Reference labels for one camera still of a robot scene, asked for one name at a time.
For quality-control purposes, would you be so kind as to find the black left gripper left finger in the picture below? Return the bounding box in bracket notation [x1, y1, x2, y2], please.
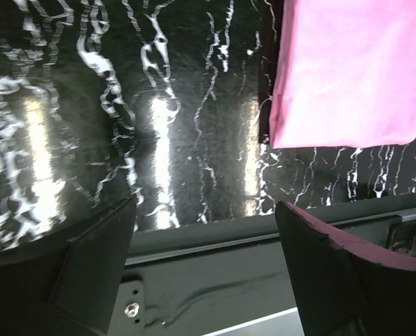
[0, 197, 137, 335]

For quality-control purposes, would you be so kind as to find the black marble pattern mat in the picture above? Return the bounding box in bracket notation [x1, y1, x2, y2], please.
[0, 1, 416, 252]

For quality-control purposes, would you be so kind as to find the pink t-shirt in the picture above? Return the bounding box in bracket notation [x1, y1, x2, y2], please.
[270, 1, 416, 148]

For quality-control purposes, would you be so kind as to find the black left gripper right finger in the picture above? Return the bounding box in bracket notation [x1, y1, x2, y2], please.
[275, 202, 416, 335]

